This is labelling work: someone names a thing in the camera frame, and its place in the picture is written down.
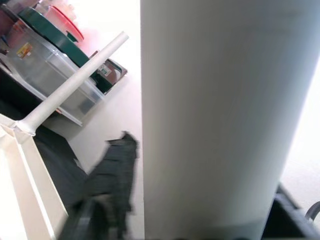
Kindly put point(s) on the clear plastic container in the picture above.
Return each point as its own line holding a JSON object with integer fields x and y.
{"x": 40, "y": 67}

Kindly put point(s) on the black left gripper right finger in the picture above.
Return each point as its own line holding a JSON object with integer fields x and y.
{"x": 287, "y": 220}

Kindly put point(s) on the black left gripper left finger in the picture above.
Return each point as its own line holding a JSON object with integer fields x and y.
{"x": 110, "y": 180}

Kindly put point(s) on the white plastic table leg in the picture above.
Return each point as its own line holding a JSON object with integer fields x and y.
{"x": 75, "y": 80}
{"x": 220, "y": 112}

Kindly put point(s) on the white plastic children table top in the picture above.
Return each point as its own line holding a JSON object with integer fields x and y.
{"x": 22, "y": 180}

